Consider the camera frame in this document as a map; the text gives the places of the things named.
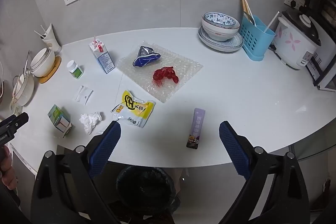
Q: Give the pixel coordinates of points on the blue plastic utensil holder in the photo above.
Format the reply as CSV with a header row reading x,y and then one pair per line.
x,y
252,40

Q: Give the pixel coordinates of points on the purple sachet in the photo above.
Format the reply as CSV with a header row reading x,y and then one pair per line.
x,y
196,127

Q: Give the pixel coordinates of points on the black trash bin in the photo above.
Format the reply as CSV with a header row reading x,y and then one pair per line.
x,y
144,187

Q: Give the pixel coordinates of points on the frosted glass panel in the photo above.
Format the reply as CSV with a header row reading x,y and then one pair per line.
x,y
312,151

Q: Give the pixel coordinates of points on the wooden chopsticks bundle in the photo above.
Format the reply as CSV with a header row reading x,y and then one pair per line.
x,y
244,3

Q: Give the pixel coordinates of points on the white floral rice cooker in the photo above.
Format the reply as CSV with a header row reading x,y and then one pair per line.
x,y
291,40

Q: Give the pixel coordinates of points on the bubble wrap sheet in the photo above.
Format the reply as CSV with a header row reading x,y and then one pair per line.
x,y
183,66

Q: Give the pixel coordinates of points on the wooden coaster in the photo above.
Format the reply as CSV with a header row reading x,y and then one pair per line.
x,y
51,74

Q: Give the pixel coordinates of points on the white bowl black rim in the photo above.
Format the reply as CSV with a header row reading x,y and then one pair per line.
x,y
46,69
40,60

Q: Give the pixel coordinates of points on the blue striped plate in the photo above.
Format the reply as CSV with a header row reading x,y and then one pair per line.
x,y
233,44

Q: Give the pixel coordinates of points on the white pill bottle green label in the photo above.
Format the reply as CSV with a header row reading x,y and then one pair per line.
x,y
76,71

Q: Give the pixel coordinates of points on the white bowl red stripe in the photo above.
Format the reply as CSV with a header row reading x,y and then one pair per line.
x,y
218,33

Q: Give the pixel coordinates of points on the red mesh net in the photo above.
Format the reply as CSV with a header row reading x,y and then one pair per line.
x,y
166,74

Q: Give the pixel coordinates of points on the white blue milk carton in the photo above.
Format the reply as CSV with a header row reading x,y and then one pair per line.
x,y
105,61

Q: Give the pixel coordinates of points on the blue patterned bowl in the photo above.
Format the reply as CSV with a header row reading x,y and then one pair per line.
x,y
220,19

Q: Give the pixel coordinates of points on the white flared cup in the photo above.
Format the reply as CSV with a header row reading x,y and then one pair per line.
x,y
52,41

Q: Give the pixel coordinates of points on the blue foil snack bag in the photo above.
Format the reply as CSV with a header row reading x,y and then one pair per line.
x,y
144,58

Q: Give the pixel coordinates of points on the white toaster oven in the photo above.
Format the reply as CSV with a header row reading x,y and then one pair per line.
x,y
323,66

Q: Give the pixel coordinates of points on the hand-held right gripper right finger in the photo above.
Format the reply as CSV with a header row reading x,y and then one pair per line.
x,y
233,145

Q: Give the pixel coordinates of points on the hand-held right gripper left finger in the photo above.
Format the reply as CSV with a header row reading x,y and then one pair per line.
x,y
105,145

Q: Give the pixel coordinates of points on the yellow snack wrapper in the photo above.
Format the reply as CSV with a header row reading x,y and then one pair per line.
x,y
134,108

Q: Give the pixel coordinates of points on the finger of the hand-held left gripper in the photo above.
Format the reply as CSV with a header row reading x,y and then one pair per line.
x,y
15,121

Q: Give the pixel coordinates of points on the person's left hand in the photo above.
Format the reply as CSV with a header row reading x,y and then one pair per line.
x,y
6,169

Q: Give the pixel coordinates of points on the crumpled white tissue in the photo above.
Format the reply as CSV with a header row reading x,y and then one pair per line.
x,y
90,120

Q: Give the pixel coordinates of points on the small clear plastic bag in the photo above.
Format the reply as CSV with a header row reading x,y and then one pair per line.
x,y
82,95

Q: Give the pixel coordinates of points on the metal spoon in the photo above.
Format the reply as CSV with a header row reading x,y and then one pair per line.
x,y
249,18

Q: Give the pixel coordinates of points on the white plastic straw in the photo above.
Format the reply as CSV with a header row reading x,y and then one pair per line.
x,y
39,34
43,29
271,21

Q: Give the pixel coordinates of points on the green glass dish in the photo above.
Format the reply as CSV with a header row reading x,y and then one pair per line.
x,y
15,108

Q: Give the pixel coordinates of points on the small green white box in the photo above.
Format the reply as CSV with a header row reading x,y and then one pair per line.
x,y
59,119

